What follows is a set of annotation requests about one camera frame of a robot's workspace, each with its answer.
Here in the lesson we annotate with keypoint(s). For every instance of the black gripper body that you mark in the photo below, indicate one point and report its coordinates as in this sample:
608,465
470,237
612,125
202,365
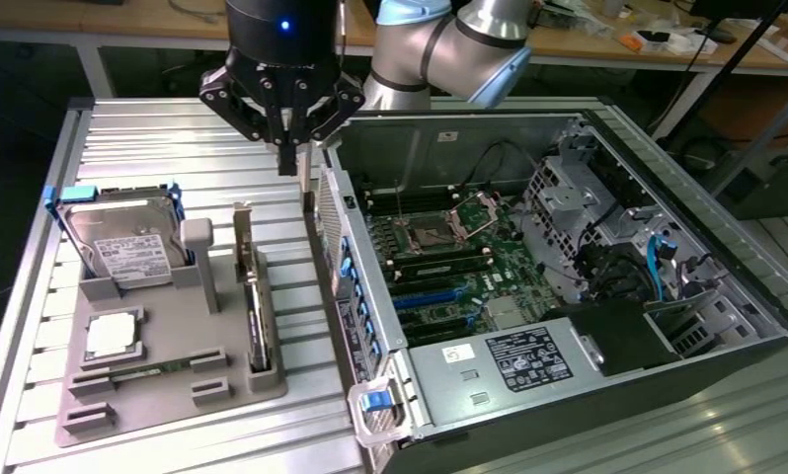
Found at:
282,39

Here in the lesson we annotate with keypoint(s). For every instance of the graphics card with metal bracket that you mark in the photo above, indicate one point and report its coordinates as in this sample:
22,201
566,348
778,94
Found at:
258,316

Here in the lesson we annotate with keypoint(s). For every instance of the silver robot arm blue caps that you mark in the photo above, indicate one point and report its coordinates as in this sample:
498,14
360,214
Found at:
407,49

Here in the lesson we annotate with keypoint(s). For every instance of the thin locking lever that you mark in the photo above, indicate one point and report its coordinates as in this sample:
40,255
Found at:
400,197

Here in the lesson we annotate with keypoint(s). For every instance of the CPU socket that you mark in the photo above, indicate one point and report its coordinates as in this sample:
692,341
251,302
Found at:
430,234

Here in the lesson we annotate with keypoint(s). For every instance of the metal socket cover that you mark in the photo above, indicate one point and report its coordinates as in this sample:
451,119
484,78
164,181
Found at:
480,214

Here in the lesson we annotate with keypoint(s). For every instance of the silver hard disk drive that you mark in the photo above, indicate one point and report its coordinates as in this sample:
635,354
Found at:
131,247

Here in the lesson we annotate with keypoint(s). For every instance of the black RAM stick with label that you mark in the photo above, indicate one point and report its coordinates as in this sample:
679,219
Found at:
434,269

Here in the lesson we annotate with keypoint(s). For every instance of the long wooden desk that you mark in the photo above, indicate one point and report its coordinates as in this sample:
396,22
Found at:
38,15

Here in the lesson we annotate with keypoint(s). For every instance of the silver perforated disk bay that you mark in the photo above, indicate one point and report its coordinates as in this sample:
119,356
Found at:
559,197

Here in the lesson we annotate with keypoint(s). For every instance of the green circuit board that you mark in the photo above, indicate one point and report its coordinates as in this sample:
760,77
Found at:
562,17

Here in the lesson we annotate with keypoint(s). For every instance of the green motherboard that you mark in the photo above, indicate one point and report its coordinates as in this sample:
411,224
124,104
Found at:
496,269

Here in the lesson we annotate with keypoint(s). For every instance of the grey parts rack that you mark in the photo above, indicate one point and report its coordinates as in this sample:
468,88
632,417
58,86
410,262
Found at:
170,326

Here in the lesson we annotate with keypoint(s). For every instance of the black expansion slot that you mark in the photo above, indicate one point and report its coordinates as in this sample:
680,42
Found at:
434,323

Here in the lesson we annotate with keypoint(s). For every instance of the silver CPU chip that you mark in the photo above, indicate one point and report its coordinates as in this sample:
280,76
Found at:
112,335

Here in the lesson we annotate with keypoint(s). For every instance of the silver chipset heatsink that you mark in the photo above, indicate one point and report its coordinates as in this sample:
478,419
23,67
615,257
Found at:
507,316

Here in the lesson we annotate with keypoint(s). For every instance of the green RAM stick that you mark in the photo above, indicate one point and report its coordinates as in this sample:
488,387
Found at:
150,370

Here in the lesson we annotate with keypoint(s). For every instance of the white box with black insert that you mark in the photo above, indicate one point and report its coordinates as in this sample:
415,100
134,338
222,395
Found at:
678,45

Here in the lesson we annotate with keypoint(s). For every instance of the silver power supply unit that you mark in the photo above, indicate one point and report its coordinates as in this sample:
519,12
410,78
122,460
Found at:
447,385

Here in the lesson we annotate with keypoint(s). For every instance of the black plastic shroud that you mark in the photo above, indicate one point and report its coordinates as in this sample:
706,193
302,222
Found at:
611,336

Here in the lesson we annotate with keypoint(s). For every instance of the black stand pole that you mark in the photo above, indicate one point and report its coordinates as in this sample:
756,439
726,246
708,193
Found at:
736,54

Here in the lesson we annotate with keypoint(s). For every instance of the black monitor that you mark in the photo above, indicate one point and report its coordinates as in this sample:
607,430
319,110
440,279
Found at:
743,6

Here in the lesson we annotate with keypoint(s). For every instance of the dark grey computer tower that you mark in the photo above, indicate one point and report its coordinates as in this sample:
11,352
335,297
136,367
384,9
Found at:
776,187

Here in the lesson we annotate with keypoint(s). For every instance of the silver front disk bay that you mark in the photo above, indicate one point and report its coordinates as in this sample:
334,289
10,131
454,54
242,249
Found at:
698,336

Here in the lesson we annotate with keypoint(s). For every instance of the open black PC case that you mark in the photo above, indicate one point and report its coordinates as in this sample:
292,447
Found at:
566,419

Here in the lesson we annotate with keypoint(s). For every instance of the aluminium profile frame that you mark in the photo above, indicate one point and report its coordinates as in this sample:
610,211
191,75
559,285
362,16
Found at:
766,131

